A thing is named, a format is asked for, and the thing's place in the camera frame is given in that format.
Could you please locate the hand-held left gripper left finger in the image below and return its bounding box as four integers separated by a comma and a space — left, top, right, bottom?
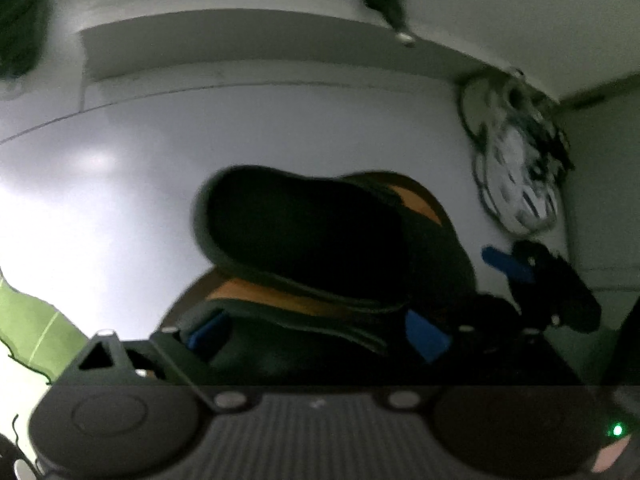
60, 310, 248, 411

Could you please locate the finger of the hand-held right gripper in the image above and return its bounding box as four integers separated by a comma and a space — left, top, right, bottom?
542, 255, 602, 335
481, 240, 546, 311

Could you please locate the green printed mat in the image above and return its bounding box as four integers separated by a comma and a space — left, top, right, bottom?
0, 267, 93, 386

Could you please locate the dark plastic-wrapped bundle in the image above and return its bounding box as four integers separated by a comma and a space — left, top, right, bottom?
0, 0, 53, 91

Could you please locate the black clog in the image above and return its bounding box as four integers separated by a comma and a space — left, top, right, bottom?
192, 164, 476, 321
180, 305, 416, 386

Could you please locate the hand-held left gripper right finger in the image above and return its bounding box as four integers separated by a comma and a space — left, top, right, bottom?
384, 309, 576, 411

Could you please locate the round orange mat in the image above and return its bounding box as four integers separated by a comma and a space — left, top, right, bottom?
150, 172, 461, 361

